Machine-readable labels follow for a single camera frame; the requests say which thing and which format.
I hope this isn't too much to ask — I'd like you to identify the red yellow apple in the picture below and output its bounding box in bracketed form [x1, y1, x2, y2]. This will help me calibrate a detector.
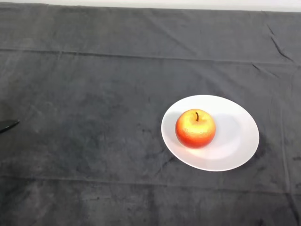
[175, 108, 216, 149]

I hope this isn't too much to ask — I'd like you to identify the black cloth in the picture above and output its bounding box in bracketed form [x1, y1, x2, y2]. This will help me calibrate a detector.
[0, 5, 301, 226]

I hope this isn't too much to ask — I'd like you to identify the white round plate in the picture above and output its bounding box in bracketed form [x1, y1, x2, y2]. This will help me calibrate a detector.
[161, 94, 260, 172]

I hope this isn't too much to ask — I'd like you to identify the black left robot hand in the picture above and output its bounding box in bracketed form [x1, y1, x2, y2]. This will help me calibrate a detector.
[0, 120, 20, 134]

